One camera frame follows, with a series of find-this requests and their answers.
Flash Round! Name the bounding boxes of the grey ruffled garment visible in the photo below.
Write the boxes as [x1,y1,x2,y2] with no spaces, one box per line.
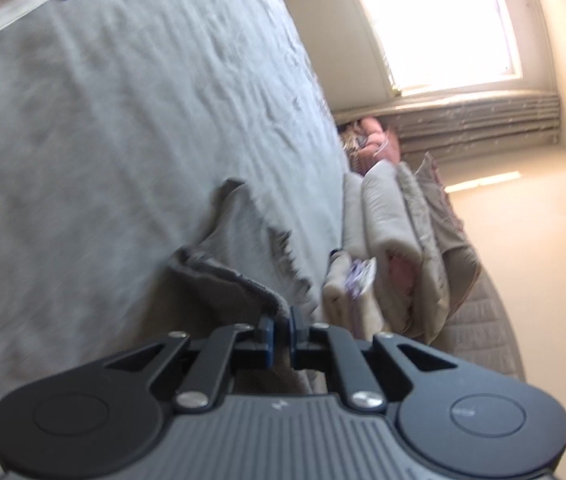
[165,177,336,396]

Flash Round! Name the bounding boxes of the pink pillows by window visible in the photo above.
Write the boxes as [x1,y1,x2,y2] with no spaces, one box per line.
[358,115,404,173]

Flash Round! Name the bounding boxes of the purple folded garment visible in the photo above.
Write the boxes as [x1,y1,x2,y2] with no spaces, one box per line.
[344,257,378,297]

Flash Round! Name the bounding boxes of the patterned cloth bundle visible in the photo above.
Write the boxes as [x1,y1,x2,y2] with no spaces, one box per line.
[339,122,371,161]

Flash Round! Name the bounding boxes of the window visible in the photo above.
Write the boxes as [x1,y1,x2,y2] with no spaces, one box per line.
[340,0,526,98]

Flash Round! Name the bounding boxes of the grey patterned curtain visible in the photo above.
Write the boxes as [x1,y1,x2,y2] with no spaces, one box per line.
[390,89,562,163]

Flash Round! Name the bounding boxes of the grey pink-trimmed pillow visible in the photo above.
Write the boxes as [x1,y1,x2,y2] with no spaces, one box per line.
[415,151,465,233]

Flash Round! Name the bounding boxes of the grey bed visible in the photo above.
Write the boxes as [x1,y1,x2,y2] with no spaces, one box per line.
[0,0,354,480]

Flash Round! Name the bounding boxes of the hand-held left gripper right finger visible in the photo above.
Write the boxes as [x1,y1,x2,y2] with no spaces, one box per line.
[289,306,461,411]

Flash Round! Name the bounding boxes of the grey quilted headboard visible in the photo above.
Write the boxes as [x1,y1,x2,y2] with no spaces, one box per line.
[430,260,528,383]

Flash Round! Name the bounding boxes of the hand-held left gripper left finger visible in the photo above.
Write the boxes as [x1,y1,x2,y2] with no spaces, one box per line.
[104,314,276,409]

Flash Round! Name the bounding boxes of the beige folded garment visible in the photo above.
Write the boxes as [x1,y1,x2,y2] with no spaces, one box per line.
[322,252,386,338]

